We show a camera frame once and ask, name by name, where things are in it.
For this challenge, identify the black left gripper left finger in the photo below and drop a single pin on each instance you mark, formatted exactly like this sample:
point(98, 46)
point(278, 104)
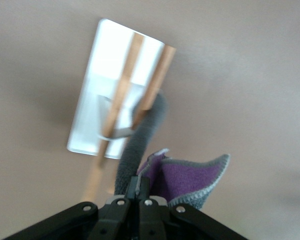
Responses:
point(110, 220)

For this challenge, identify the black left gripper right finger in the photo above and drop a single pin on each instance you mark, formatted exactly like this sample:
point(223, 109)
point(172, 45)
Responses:
point(155, 220)

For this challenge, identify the grey and purple microfibre towel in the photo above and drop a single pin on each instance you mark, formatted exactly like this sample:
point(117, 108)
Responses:
point(140, 140)

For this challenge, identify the white rack with wooden rods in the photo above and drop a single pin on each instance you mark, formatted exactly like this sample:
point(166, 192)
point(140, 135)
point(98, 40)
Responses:
point(110, 50)

